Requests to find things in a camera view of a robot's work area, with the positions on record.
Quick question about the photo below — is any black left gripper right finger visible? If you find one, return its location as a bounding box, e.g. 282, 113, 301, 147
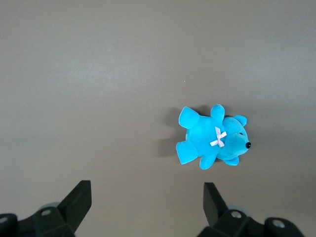
197, 182, 305, 237

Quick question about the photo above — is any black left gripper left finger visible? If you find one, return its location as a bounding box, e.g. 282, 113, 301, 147
0, 180, 93, 237

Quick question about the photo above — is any brown table cloth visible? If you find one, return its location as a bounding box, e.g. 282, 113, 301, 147
0, 0, 316, 237

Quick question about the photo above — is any blue teddy bear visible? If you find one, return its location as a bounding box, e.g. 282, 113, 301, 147
175, 103, 252, 171

